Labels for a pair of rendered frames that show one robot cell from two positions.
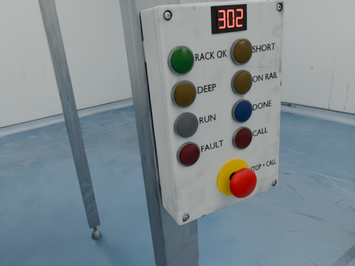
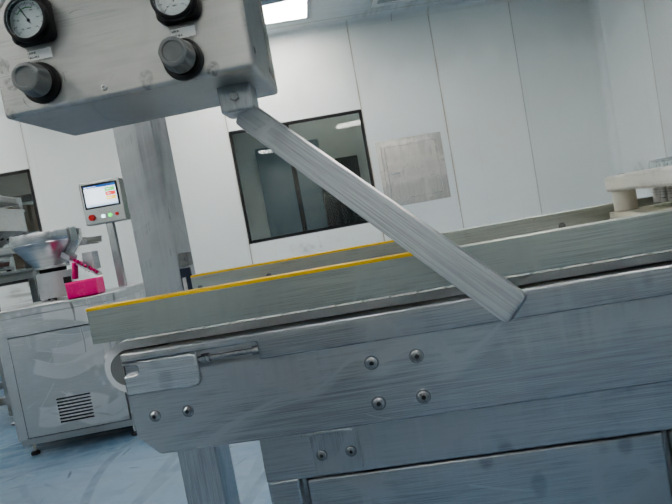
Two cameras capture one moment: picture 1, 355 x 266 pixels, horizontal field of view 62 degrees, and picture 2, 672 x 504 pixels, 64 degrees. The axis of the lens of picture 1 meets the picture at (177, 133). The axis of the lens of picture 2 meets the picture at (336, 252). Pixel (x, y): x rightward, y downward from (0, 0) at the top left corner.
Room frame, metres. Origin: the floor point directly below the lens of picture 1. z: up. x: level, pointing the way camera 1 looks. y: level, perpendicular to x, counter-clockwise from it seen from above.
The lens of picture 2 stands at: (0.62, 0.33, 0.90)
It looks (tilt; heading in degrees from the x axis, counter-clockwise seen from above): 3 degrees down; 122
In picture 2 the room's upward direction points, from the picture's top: 10 degrees counter-clockwise
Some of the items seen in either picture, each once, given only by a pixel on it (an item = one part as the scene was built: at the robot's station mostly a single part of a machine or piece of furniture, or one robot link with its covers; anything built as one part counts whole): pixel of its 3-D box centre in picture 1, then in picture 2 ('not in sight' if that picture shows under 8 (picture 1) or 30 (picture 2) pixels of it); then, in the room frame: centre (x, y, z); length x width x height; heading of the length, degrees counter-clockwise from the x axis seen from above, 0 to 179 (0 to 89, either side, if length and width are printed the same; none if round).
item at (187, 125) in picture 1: (187, 125); not in sight; (0.32, -0.01, 0.97); 0.03 x 0.01 x 0.03; 116
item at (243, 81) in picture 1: (242, 82); not in sight; (0.35, -0.08, 1.01); 0.03 x 0.01 x 0.03; 116
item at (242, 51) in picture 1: (242, 51); not in sight; (0.35, -0.08, 1.04); 0.03 x 0.01 x 0.03; 116
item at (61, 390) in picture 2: not in sight; (88, 362); (-2.21, 2.12, 0.38); 0.63 x 0.57 x 0.76; 34
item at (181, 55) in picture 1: (181, 60); not in sight; (0.32, -0.01, 1.04); 0.03 x 0.01 x 0.03; 116
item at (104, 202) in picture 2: not in sight; (110, 234); (-2.12, 2.35, 1.07); 0.23 x 0.10 x 0.62; 34
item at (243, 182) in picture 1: (236, 178); not in sight; (0.34, -0.07, 0.88); 0.04 x 0.04 x 0.04; 26
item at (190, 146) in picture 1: (189, 154); not in sight; (0.32, -0.01, 0.94); 0.03 x 0.01 x 0.03; 116
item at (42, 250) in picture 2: not in sight; (63, 264); (-2.28, 2.13, 0.95); 0.49 x 0.36 x 0.37; 34
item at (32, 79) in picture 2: not in sight; (32, 73); (0.20, 0.60, 1.07); 0.03 x 0.02 x 0.04; 26
